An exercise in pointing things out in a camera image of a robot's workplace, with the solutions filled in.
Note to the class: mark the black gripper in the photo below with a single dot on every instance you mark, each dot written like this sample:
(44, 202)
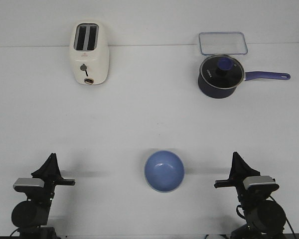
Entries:
(43, 192)
(238, 172)

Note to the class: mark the blue bowl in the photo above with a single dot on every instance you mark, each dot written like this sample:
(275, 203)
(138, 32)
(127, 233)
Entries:
(164, 171)

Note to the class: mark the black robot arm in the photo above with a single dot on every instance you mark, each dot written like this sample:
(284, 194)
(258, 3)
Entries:
(264, 217)
(31, 216)

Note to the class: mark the dark blue saucepan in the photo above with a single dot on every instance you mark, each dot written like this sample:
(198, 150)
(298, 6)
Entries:
(221, 93)

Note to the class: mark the glass saucepan lid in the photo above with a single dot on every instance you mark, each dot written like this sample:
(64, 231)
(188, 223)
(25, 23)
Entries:
(222, 72)

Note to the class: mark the clear rectangular container lid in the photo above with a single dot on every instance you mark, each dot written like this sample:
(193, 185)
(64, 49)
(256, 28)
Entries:
(230, 43)

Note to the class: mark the cream two-slot toaster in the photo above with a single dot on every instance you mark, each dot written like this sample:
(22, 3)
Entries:
(89, 53)

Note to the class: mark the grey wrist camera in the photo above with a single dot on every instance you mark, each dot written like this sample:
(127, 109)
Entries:
(25, 184)
(266, 183)

